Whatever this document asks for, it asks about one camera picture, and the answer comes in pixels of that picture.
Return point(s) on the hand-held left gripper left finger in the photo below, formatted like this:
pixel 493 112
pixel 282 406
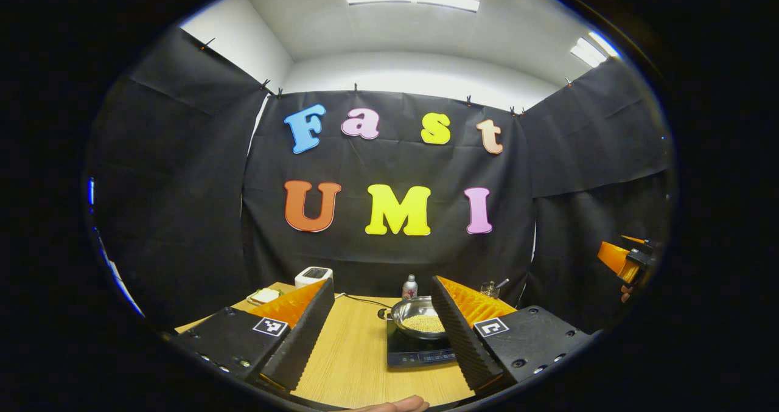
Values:
pixel 301 339

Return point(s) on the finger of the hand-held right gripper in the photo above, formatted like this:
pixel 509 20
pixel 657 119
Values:
pixel 633 239
pixel 614 260

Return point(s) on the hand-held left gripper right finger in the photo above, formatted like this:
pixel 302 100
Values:
pixel 462 339

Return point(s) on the black induction cooktop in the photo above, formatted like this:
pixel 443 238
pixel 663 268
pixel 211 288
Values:
pixel 420 354

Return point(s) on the stainless steel pot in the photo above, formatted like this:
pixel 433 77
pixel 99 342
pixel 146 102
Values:
pixel 414 307

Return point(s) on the pile of soybeans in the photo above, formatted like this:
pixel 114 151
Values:
pixel 423 324

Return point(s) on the sandwich with lettuce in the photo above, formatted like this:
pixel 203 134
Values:
pixel 265 295

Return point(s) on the white toaster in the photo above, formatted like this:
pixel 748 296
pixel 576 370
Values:
pixel 313 275

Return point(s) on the metal spoon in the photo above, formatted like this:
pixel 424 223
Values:
pixel 504 283

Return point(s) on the silver drink bottle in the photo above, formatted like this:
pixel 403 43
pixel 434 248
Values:
pixel 409 289

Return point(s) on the black backdrop cloth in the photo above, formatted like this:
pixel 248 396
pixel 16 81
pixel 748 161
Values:
pixel 182 187

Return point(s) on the small ceiling light panel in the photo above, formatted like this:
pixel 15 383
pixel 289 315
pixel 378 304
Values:
pixel 593 50

